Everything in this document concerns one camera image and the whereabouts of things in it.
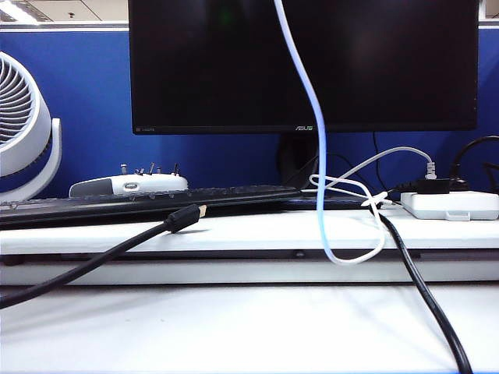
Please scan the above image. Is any black looped cable with plug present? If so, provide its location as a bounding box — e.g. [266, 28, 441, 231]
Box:
[448, 135, 499, 192]

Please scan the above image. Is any short white cable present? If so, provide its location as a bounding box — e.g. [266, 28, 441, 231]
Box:
[360, 190, 402, 211]

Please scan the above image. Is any black HDMI cable gold plug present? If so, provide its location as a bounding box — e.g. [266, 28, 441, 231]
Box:
[0, 203, 207, 309]

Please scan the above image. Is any thick black power cable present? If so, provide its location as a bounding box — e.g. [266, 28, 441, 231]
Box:
[367, 181, 473, 374]

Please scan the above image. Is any white Type-C charging cable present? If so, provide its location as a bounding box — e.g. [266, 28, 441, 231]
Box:
[273, 0, 387, 266]

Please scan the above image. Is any thin black cable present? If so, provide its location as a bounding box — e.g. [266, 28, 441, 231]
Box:
[299, 152, 376, 192]
[372, 131, 382, 192]

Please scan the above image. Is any white desk fan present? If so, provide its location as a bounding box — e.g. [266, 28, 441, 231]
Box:
[0, 51, 62, 203]

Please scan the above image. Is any black monitor stand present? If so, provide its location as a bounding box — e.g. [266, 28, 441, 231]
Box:
[276, 133, 323, 187]

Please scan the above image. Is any white cable grey plug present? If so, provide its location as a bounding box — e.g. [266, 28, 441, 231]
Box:
[302, 146, 437, 192]

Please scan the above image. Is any black flat power plug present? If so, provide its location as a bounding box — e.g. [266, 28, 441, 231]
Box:
[416, 178, 452, 196]

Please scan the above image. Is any white grey RC controller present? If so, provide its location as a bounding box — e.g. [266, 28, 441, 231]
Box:
[69, 162, 191, 198]

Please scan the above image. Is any white power strip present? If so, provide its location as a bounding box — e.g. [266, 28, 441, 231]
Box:
[400, 190, 499, 221]

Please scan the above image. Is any blue office partition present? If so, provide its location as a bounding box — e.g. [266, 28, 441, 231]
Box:
[0, 22, 499, 199]

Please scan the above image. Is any black computer keyboard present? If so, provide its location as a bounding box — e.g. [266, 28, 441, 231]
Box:
[0, 185, 370, 230]

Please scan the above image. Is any black ASUS monitor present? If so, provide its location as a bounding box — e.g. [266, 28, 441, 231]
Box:
[128, 0, 480, 136]

